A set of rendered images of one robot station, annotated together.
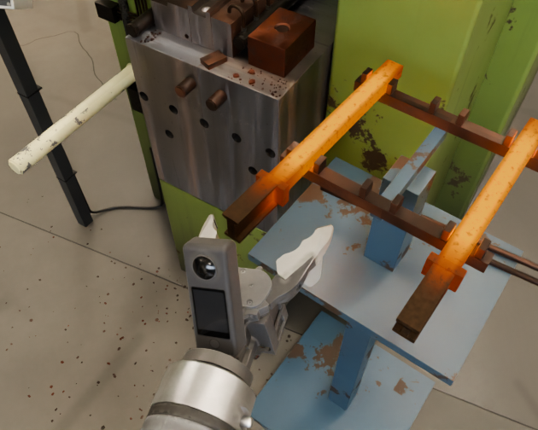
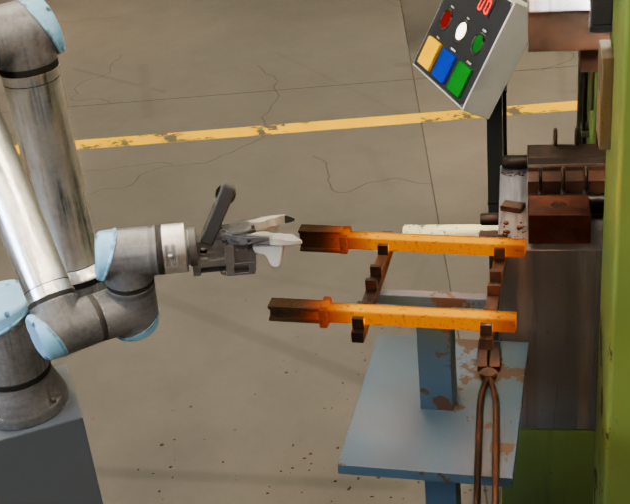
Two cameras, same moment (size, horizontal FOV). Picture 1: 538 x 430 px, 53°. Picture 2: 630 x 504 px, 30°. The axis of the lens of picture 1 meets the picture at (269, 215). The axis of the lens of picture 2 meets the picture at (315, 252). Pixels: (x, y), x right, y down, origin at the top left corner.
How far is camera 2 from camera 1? 186 cm
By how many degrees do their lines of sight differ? 54
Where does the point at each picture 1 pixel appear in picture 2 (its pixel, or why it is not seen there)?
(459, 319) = (399, 455)
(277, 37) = (542, 207)
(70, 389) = (316, 466)
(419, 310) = (282, 303)
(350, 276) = (396, 388)
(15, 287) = not seen: hidden behind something
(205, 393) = (169, 228)
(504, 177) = (430, 312)
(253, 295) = (233, 230)
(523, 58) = not seen: outside the picture
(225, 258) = (222, 189)
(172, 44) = (514, 185)
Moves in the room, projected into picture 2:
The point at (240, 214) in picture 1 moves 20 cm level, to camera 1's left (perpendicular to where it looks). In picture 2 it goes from (305, 229) to (266, 188)
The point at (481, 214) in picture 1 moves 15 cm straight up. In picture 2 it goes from (383, 310) to (377, 231)
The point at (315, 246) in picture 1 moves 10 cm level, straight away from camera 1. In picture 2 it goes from (277, 236) to (331, 224)
